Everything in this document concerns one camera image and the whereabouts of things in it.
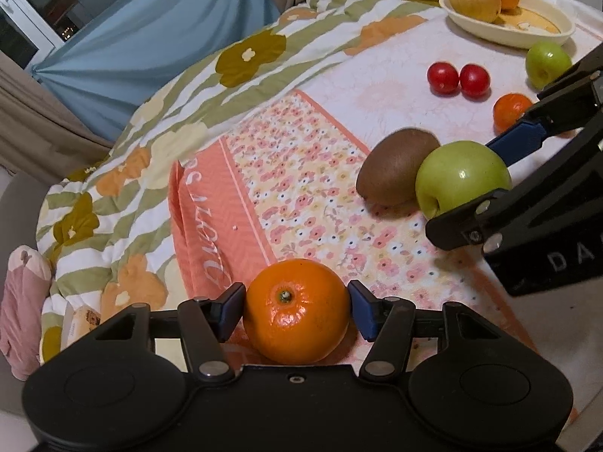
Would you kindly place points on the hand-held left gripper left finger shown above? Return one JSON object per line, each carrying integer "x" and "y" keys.
{"x": 230, "y": 310}

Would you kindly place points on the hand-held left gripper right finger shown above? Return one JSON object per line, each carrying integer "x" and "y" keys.
{"x": 363, "y": 311}

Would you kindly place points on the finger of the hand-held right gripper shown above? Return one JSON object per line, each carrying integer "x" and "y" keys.
{"x": 518, "y": 139}
{"x": 532, "y": 212}

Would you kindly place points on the small mandarin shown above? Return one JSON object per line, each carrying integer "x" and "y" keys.
{"x": 511, "y": 110}

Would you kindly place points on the large green apple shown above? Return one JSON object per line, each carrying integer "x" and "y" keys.
{"x": 464, "y": 174}

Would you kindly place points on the large orange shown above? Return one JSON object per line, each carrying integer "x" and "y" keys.
{"x": 297, "y": 313}

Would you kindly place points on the small green apple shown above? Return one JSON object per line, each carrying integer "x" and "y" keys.
{"x": 546, "y": 61}

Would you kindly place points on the cream oval bowl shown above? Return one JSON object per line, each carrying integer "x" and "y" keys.
{"x": 541, "y": 28}

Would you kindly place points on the brown kiwi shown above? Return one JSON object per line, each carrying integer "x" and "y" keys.
{"x": 391, "y": 167}

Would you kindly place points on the yellow-brown russet apple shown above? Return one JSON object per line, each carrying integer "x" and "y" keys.
{"x": 473, "y": 0}

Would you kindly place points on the small cardboard box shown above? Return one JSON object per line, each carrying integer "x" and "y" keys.
{"x": 82, "y": 322}

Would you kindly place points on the pink floral bed sheet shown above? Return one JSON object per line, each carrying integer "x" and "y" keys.
{"x": 301, "y": 174}

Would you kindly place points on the pink plush pillow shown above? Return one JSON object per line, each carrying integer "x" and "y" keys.
{"x": 21, "y": 310}

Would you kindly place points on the green striped flower quilt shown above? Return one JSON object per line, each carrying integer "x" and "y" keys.
{"x": 198, "y": 99}

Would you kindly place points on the blue cloth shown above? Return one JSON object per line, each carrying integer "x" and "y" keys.
{"x": 155, "y": 33}

